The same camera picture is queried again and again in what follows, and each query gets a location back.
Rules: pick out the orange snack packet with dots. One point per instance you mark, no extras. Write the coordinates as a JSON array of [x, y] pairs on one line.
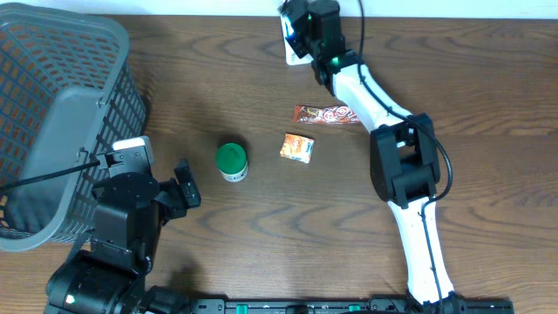
[[297, 147]]

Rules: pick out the teal white tissue pack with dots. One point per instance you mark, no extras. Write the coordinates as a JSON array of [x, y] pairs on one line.
[[286, 27]]

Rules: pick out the red chocolate bar wrapper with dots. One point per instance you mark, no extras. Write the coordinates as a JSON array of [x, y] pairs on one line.
[[330, 115]]

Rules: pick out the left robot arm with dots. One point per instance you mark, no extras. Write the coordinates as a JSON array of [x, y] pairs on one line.
[[106, 270]]

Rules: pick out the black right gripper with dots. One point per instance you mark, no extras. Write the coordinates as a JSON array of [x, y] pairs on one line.
[[298, 45]]

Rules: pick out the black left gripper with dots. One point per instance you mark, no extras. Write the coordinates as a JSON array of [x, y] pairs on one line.
[[179, 199]]

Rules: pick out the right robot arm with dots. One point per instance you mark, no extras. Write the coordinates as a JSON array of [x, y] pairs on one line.
[[404, 152]]

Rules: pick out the green lid white jar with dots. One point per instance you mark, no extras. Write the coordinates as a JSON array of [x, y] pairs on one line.
[[232, 162]]

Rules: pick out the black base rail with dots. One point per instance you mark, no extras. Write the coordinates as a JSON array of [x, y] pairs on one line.
[[388, 305]]

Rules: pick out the grey plastic mesh basket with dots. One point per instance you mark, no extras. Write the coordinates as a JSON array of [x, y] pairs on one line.
[[67, 94]]

